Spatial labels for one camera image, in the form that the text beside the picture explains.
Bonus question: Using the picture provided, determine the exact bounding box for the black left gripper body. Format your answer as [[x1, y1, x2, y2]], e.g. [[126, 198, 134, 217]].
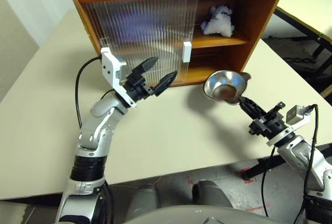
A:
[[123, 72, 156, 103]]

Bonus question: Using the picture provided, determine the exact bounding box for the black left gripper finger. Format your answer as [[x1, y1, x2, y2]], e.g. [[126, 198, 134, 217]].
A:
[[131, 56, 159, 79], [153, 69, 179, 97]]

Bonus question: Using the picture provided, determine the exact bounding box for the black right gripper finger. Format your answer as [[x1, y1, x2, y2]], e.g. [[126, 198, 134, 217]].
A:
[[239, 95, 266, 119], [238, 101, 257, 121]]

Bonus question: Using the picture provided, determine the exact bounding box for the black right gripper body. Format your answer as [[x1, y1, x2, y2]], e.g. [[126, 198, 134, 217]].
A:
[[248, 101, 291, 139]]

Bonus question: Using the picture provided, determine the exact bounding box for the steel bowl with tab handle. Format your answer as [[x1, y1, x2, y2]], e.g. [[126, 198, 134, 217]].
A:
[[203, 69, 252, 106]]

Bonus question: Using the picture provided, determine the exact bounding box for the white door handle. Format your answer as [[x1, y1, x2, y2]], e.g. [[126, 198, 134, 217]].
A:
[[182, 41, 192, 63]]

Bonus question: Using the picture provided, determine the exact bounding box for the white plush snowman toy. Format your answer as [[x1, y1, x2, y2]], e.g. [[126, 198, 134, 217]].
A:
[[200, 5, 236, 38]]

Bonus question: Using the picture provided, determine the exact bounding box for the brown wooden shelf board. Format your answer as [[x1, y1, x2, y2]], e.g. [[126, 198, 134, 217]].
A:
[[191, 35, 250, 50]]

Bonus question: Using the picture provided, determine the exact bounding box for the black table foot bar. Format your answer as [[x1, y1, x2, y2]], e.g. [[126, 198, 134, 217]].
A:
[[242, 143, 332, 181]]

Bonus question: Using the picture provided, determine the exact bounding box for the grey right robot leg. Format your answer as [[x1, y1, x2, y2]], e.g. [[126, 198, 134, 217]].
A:
[[191, 179, 233, 208]]

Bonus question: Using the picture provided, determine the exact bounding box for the grey robot leg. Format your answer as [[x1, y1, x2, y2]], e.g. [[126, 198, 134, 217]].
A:
[[128, 183, 162, 215], [191, 179, 233, 208]]

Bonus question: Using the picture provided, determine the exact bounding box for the grey left robot leg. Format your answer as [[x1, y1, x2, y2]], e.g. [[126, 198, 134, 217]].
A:
[[128, 183, 162, 215]]

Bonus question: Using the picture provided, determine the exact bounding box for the silver robot torso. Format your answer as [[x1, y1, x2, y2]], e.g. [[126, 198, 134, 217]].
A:
[[126, 204, 286, 224]]

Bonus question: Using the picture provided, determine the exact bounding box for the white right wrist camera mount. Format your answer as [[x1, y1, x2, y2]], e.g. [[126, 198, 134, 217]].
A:
[[266, 104, 319, 147]]

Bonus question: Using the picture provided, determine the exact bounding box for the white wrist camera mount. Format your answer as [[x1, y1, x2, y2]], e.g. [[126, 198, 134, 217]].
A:
[[100, 47, 137, 109], [266, 104, 319, 147]]

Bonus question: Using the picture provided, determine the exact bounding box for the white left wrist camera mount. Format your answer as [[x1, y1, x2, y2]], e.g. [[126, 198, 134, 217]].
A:
[[100, 47, 137, 109]]

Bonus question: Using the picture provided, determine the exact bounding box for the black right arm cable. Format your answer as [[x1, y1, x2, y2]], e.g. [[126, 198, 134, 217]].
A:
[[260, 104, 320, 224]]

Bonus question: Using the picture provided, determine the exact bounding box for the beige side table black frame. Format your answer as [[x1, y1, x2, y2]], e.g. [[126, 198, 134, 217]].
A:
[[274, 0, 332, 75]]

